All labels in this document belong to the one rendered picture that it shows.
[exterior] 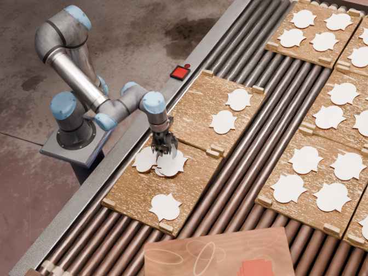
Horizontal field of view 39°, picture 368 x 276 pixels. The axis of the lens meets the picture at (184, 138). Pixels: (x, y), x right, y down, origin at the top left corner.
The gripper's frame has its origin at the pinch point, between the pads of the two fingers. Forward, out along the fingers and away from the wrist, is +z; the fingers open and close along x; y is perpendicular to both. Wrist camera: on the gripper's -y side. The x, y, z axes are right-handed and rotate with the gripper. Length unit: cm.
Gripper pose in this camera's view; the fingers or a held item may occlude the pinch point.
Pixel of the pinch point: (168, 153)
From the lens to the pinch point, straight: 215.8
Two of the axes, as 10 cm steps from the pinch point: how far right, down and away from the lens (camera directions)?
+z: 1.2, 6.3, 7.7
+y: -1.7, 7.7, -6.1
